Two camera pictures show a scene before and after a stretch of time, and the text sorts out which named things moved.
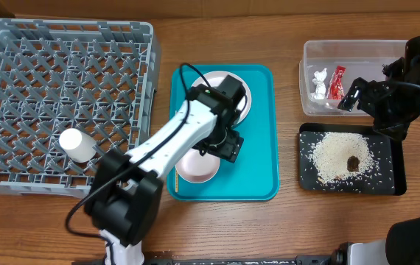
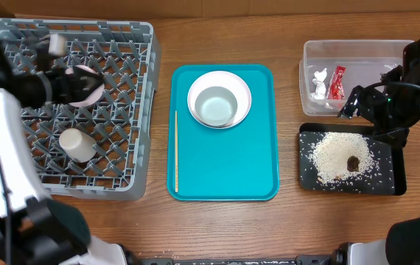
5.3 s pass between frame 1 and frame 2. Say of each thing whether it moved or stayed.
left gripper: moved
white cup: stayed
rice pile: stayed
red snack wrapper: stayed
